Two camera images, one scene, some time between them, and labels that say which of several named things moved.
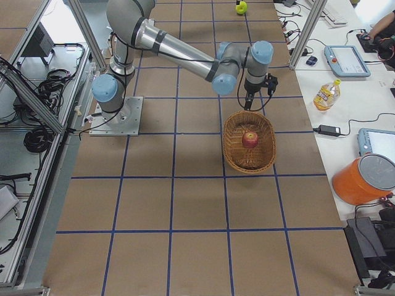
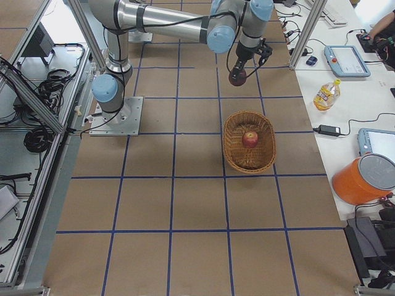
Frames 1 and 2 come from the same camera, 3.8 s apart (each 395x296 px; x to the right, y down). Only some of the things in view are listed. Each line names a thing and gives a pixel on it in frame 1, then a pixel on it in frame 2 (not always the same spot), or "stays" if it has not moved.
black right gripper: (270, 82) to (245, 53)
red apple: (249, 139) stays
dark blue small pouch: (311, 60) stays
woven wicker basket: (245, 160) stays
